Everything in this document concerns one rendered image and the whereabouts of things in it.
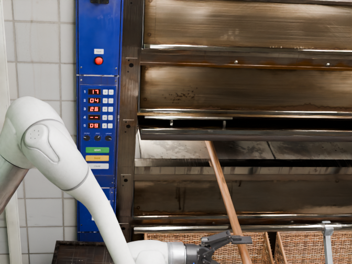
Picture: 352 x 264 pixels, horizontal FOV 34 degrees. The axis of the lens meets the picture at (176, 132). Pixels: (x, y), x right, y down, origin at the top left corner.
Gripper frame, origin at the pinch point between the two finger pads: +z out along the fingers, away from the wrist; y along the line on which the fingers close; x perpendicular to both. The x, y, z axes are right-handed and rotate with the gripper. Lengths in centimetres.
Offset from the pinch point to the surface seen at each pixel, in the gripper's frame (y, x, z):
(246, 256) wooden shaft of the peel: -0.9, 2.1, 0.2
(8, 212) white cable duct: 24, -52, -84
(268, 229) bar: 3.4, -15.7, 13.5
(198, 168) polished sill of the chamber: 3, -53, -7
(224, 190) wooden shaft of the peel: -1.1, -33.2, -0.1
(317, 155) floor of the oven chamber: 2, -61, 47
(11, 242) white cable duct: 40, -52, -84
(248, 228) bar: 2.8, -16.1, 5.8
